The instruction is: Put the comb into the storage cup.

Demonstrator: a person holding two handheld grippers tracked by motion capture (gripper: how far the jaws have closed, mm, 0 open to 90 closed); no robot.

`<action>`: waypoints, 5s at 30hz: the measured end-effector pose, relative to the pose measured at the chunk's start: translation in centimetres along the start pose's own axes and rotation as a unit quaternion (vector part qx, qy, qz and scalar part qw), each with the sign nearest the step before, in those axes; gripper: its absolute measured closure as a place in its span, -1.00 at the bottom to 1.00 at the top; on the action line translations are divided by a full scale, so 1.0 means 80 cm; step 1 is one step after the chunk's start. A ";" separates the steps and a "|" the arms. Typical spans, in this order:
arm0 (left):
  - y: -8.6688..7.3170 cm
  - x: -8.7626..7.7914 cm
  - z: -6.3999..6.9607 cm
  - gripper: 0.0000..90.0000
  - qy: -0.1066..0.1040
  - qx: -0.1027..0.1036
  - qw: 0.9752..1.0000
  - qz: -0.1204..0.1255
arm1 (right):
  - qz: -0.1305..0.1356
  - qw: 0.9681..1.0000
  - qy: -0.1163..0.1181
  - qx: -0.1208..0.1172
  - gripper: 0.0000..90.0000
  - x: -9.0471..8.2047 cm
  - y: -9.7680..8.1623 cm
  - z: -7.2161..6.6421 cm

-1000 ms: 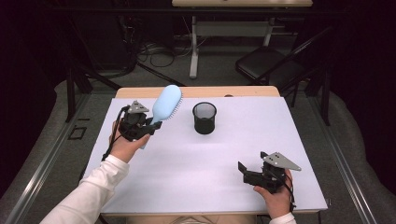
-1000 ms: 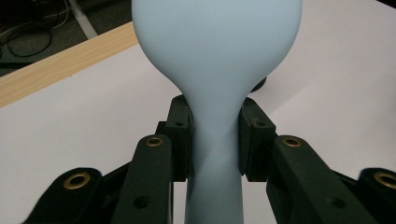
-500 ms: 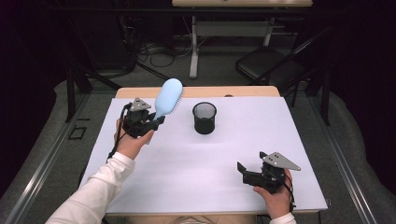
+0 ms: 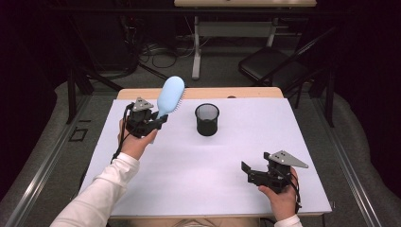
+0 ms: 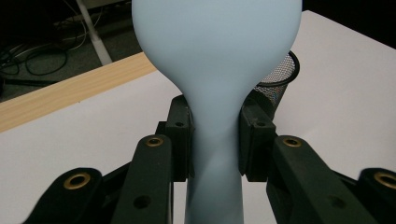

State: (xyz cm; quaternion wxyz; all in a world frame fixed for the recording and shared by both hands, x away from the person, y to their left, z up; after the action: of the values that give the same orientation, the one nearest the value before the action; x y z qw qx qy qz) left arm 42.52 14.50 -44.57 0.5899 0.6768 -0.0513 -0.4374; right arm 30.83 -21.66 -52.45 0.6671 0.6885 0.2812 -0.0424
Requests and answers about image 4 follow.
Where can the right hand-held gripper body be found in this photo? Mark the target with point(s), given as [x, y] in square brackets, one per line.
[277, 175]

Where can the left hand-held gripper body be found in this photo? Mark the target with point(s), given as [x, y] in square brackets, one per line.
[140, 121]

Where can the light blue hairbrush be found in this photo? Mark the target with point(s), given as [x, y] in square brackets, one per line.
[170, 93]

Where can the black mesh pen cup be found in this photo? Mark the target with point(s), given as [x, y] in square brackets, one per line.
[207, 126]

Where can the person's left hand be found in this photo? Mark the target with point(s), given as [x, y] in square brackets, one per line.
[134, 145]

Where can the person's right hand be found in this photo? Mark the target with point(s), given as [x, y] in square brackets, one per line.
[283, 201]

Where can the white board mat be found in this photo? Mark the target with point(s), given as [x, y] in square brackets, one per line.
[205, 176]

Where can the light wooden table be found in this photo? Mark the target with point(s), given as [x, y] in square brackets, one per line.
[220, 93]

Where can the black metal stand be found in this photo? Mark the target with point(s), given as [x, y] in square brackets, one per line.
[329, 101]
[72, 94]

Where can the person's legs beige pants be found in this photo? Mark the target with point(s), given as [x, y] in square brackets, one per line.
[195, 222]

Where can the black folding chair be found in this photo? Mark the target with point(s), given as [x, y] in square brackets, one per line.
[271, 64]

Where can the black metal crossbar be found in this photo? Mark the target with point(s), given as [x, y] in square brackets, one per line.
[126, 10]

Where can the white desk with metal legs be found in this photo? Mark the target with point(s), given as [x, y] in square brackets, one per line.
[233, 29]

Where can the metal floor rail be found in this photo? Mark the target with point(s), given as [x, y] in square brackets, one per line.
[38, 176]
[350, 170]

